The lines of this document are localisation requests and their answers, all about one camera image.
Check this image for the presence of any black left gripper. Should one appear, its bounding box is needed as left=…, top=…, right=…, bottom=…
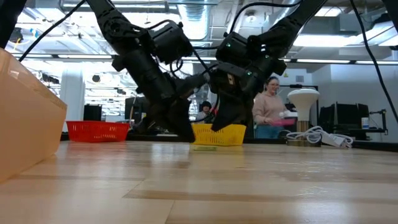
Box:
left=111, top=49, right=210, bottom=143

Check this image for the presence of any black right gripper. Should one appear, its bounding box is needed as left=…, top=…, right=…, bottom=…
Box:
left=207, top=52, right=287, bottom=133

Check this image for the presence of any yellow sticky note pad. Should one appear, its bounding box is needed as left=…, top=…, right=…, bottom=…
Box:
left=189, top=144, right=219, bottom=152

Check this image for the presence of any person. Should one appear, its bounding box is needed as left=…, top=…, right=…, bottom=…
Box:
left=251, top=75, right=298, bottom=139
left=194, top=100, right=216, bottom=124

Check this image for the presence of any yellow plastic basket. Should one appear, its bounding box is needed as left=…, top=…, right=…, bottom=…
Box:
left=190, top=123, right=248, bottom=147

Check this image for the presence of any black computer monitor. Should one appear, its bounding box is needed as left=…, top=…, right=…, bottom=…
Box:
left=124, top=96, right=147, bottom=125

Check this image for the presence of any pink flat object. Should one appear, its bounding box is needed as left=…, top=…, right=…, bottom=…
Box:
left=269, top=118, right=296, bottom=127

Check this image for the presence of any red plastic basket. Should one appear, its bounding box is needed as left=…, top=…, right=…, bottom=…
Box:
left=66, top=120, right=131, bottom=143

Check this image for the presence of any black partition panel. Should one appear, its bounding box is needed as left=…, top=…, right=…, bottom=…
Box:
left=320, top=103, right=370, bottom=141

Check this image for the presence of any orange translucent plastic bin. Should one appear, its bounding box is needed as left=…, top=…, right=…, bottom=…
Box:
left=0, top=47, right=68, bottom=185

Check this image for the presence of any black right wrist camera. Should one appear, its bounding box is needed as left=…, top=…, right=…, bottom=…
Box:
left=215, top=30, right=251, bottom=65

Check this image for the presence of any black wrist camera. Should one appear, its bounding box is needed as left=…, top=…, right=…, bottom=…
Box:
left=148, top=20, right=195, bottom=65
left=215, top=30, right=251, bottom=65

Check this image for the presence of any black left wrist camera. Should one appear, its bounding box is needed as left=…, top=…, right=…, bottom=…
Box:
left=148, top=20, right=195, bottom=65

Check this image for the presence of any white lamp power cable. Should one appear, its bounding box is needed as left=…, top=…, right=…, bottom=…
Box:
left=285, top=125, right=354, bottom=149

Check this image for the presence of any silver air duct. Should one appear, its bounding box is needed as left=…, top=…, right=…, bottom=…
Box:
left=178, top=2, right=213, bottom=40

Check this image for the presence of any black ceiling camera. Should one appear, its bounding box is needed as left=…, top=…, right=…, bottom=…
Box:
left=8, top=27, right=24, bottom=44

